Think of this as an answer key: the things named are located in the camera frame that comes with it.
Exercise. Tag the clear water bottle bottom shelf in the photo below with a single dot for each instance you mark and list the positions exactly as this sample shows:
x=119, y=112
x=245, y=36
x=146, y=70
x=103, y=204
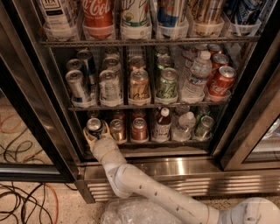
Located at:
x=182, y=126

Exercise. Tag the blue pepsi can front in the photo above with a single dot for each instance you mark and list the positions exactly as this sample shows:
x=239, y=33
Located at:
x=95, y=127

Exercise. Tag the red can bottom shelf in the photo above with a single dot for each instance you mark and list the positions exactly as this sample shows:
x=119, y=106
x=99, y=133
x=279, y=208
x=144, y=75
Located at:
x=139, y=130

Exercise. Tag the red coca-cola can front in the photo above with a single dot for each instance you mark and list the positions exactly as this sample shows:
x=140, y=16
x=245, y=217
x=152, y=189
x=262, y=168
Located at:
x=223, y=80

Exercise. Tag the gold can bottom shelf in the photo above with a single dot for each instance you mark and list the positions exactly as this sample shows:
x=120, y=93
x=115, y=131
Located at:
x=117, y=130

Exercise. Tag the white tea carton top shelf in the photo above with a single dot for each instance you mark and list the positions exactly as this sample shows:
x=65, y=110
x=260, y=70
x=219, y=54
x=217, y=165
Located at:
x=61, y=17

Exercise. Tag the green can bottom shelf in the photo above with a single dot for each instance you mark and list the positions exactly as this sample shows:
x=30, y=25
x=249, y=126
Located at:
x=203, y=130

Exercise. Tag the stainless fridge base grille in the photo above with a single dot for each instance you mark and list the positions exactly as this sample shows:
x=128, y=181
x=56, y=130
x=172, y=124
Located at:
x=196, y=176

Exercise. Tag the clear water bottle shelf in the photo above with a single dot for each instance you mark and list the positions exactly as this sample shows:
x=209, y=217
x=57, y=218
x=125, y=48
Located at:
x=196, y=78
x=182, y=126

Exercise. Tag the red coca-cola can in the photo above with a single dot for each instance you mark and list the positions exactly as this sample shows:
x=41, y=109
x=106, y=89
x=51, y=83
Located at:
x=223, y=80
x=218, y=60

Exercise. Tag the left glass fridge door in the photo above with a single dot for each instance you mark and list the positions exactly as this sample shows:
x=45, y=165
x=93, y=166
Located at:
x=31, y=81

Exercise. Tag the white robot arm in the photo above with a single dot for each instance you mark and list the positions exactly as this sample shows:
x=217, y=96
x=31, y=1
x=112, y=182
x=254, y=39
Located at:
x=126, y=179

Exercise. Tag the silver blue can middle shelf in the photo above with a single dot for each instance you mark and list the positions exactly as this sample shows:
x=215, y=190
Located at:
x=79, y=88

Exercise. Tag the dark blue can middle shelf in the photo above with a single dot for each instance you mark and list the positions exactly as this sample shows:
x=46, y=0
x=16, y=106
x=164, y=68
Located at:
x=89, y=65

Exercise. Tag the white can middle shelf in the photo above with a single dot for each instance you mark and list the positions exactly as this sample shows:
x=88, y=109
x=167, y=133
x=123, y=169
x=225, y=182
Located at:
x=110, y=90

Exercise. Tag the clear water bottle middle shelf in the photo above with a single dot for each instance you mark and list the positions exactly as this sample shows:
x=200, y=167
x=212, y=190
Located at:
x=196, y=78

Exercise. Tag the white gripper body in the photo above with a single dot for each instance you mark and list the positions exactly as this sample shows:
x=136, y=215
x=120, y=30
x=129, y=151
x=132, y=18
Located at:
x=102, y=147

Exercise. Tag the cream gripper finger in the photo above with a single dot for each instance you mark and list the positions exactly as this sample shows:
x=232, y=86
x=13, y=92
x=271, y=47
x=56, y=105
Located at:
x=91, y=140
x=106, y=129

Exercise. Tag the glass fridge door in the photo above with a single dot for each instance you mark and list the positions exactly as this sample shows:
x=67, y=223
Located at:
x=254, y=107
x=31, y=81

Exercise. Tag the gold can middle shelf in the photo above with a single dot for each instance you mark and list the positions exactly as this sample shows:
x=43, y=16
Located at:
x=139, y=87

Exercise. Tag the gold can shelf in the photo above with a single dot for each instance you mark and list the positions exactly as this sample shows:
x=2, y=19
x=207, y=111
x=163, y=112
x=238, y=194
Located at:
x=117, y=130
x=139, y=87
x=206, y=15

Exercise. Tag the gold can top shelf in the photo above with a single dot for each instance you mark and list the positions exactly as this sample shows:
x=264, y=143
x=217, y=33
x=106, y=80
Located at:
x=206, y=15

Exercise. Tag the green white bottle top shelf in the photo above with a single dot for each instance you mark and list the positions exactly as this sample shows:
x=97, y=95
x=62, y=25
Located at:
x=135, y=19

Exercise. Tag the green can shelf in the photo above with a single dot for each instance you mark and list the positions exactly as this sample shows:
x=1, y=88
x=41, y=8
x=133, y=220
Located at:
x=203, y=130
x=167, y=86

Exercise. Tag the red coca-cola bottle top shelf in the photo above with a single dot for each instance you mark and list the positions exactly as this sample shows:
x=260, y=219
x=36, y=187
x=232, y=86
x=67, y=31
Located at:
x=98, y=16

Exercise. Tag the blue pepsi can behind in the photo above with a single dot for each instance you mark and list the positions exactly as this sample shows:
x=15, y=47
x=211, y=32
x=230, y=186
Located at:
x=93, y=113

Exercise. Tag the blue bottle top shelf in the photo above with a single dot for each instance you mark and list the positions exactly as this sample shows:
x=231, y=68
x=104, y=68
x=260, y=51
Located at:
x=171, y=19

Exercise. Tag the right glass fridge door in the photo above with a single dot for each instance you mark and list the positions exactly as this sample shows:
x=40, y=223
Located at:
x=254, y=107

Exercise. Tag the clear plastic bag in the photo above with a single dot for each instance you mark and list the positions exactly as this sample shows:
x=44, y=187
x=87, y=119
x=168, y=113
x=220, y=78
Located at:
x=136, y=211

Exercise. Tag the dark blue can top shelf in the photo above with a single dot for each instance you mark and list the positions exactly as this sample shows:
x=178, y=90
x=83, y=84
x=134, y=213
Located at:
x=243, y=15

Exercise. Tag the green can middle shelf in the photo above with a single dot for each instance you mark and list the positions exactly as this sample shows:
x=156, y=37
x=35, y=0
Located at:
x=167, y=86

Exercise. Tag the blue pepsi can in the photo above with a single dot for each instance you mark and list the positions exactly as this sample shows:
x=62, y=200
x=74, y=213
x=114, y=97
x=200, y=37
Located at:
x=93, y=113
x=95, y=127

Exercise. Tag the brown drink bottle white cap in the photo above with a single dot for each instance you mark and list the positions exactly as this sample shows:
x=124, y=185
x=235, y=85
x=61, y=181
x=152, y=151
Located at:
x=162, y=125

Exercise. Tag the dark blue can shelf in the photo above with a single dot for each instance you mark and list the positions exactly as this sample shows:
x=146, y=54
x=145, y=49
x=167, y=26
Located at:
x=243, y=15
x=89, y=65

